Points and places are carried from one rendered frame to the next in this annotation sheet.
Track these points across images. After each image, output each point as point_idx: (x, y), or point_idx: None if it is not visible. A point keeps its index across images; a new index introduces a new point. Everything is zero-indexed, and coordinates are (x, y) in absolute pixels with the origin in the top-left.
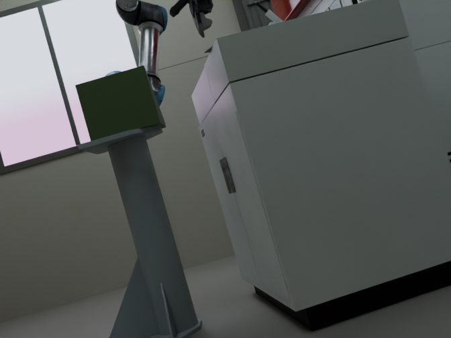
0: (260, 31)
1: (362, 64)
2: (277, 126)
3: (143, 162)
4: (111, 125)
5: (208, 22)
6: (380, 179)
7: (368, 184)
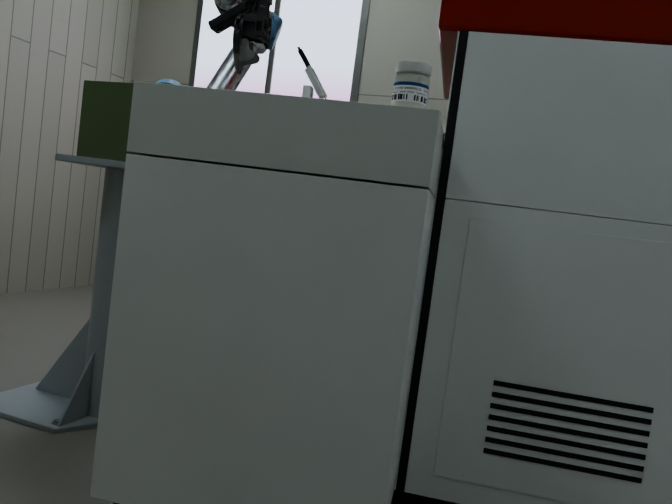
0: (197, 93)
1: (328, 202)
2: (165, 241)
3: None
4: (102, 144)
5: (249, 55)
6: (279, 385)
7: (259, 383)
